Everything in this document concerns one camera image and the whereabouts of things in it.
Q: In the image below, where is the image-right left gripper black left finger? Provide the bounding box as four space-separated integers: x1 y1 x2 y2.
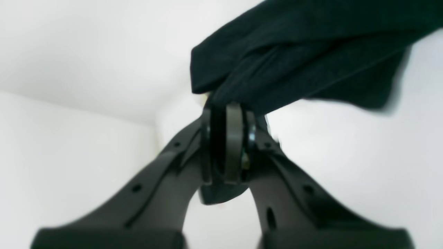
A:
31 104 222 249

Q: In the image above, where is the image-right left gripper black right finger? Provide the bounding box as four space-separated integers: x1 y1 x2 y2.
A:
223 103 414 249

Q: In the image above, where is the black t-shirt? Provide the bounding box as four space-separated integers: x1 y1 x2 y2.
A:
190 0 443 115

